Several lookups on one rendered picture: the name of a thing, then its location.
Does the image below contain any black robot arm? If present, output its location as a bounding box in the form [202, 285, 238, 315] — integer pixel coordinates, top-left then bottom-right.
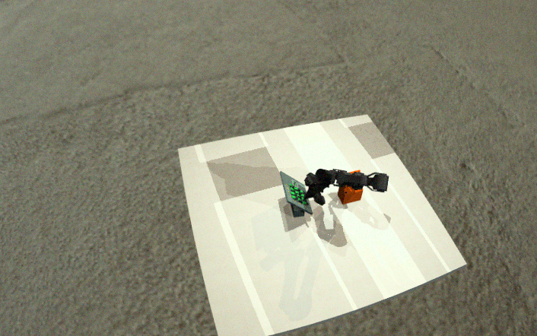
[304, 169, 389, 192]

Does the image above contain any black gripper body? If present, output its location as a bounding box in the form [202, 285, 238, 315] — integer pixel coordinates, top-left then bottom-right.
[307, 173, 330, 206]

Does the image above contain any grey-green switch panel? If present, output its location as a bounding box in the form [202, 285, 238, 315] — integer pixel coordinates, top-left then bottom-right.
[279, 171, 313, 217]

